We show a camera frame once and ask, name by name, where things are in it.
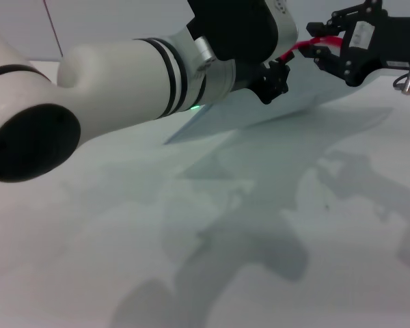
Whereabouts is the clear red-zipper document bag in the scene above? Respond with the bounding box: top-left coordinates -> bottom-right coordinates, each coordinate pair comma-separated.
163,36 -> 370,146

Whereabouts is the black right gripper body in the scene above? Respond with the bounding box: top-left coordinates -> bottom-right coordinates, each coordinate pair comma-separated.
340,14 -> 410,87

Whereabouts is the thin reddish vertical cord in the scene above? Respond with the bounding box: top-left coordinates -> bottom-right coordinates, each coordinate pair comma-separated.
43,0 -> 64,57

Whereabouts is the black silver wrist camera box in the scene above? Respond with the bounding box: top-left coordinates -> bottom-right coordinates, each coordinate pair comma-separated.
187,0 -> 300,66

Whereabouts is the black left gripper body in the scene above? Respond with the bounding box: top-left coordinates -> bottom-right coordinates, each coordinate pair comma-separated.
234,62 -> 271,94

